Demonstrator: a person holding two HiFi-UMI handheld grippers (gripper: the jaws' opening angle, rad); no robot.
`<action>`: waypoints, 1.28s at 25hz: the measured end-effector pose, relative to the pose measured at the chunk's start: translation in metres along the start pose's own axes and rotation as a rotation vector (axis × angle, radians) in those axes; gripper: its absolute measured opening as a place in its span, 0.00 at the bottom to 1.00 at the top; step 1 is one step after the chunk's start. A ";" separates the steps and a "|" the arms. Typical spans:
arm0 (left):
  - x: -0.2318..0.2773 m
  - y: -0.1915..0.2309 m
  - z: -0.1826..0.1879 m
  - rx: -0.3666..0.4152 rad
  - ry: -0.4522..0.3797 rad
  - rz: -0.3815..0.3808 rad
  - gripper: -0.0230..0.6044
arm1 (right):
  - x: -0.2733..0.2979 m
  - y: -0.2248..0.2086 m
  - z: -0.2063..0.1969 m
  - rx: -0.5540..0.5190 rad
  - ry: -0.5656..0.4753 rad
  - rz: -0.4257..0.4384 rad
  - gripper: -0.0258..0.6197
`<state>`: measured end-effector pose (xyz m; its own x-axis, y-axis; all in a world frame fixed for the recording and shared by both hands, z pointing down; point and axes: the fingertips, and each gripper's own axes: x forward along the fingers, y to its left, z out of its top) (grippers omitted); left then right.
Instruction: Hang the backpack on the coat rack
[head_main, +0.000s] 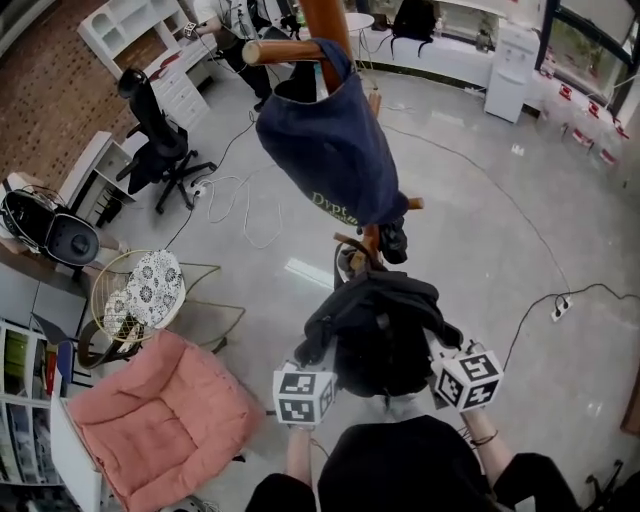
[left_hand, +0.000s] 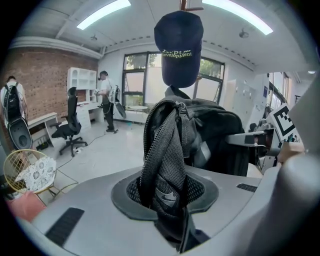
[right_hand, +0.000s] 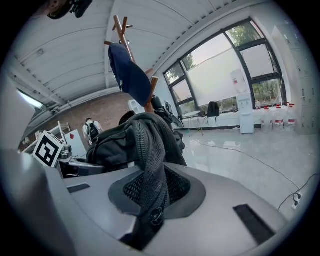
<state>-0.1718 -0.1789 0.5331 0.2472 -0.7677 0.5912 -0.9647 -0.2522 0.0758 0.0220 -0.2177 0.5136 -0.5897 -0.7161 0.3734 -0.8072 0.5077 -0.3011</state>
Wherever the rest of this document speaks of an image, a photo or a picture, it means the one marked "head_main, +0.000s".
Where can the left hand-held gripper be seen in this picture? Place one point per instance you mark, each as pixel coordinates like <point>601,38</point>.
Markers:
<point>303,397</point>

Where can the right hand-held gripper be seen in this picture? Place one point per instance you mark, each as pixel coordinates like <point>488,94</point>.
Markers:
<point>467,380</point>

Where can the black backpack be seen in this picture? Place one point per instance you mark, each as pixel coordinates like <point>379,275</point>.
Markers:
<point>385,332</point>

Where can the brown wooden coat rack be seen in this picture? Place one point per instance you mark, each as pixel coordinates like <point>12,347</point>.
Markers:
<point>330,45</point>

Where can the person's right forearm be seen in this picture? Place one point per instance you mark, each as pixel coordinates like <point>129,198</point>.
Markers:
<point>487,445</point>

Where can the person's left forearm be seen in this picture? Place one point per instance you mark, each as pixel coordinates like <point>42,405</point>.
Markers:
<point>299,457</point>

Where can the person's black clothing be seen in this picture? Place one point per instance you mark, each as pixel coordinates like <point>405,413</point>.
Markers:
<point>415,470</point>

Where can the white power strip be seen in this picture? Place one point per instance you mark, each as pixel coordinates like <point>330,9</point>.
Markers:
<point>561,309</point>
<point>199,190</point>

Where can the pink cushioned chair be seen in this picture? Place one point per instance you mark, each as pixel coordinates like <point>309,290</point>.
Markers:
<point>160,422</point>

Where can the navy blue tote bag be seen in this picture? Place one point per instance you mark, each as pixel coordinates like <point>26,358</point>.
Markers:
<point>332,145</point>

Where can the white bookshelf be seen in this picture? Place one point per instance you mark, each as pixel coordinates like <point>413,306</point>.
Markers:
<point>25,395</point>

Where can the black office chair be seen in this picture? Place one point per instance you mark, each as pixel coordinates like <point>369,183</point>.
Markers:
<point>157,145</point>

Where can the white side cabinet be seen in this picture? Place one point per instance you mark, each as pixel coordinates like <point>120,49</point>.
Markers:
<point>100,172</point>

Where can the black open case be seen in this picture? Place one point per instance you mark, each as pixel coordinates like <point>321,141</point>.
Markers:
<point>50,227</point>

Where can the white water dispenser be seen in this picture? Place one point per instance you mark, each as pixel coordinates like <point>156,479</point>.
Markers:
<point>511,72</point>

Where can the white window counter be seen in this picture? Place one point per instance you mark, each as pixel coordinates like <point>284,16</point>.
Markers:
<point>440,55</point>

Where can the black bag on counter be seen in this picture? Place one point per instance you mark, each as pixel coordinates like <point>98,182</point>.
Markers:
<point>414,22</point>

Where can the white round table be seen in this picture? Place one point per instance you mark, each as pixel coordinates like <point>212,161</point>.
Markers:
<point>361,25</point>

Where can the white desk with hutch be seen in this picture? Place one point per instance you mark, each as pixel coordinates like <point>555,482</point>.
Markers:
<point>150,55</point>

